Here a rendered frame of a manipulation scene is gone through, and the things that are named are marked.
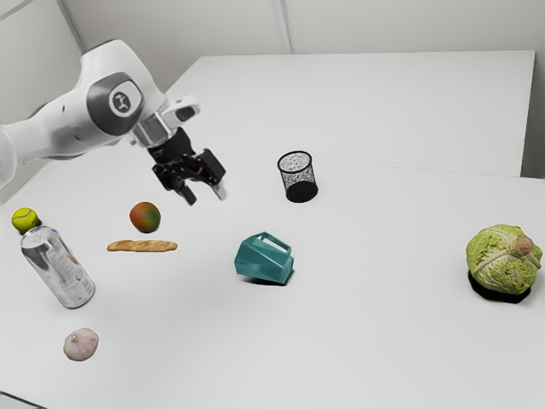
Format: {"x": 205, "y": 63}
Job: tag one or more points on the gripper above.
{"x": 174, "y": 153}

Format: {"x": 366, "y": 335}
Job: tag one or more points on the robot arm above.
{"x": 68, "y": 115}

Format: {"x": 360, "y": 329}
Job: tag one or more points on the teal faceted mug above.
{"x": 264, "y": 258}

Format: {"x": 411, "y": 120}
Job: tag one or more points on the red green mango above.
{"x": 145, "y": 217}

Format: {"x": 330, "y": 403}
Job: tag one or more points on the baguette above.
{"x": 142, "y": 245}

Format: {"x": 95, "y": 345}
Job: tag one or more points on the black mesh pen holder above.
{"x": 297, "y": 175}

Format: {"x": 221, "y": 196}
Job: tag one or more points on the silver metal bottle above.
{"x": 57, "y": 268}

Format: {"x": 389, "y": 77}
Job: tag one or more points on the yellow tennis ball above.
{"x": 24, "y": 219}

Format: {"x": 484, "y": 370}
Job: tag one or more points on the garlic bulb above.
{"x": 81, "y": 344}

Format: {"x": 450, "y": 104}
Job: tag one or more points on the green cabbage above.
{"x": 504, "y": 264}

